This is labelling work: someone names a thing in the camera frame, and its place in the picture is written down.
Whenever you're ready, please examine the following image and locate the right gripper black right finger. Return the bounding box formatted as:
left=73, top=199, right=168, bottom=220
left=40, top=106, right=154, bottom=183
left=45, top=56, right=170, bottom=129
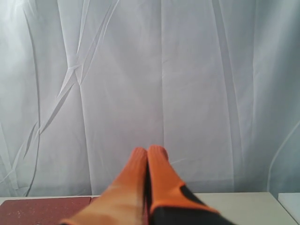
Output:
left=148, top=145, right=234, bottom=225

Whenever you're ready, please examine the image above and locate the right gripper orange-tipped left finger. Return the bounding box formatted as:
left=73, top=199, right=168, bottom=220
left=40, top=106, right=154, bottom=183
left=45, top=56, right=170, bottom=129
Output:
left=60, top=147, right=147, bottom=225

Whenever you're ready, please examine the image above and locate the red brick back row left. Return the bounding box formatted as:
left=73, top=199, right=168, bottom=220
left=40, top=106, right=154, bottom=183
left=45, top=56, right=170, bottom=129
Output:
left=0, top=197, right=91, bottom=225

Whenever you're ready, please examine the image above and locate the white fabric backdrop curtain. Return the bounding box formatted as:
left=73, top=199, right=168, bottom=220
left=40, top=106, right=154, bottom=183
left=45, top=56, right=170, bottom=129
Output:
left=0, top=0, right=300, bottom=197

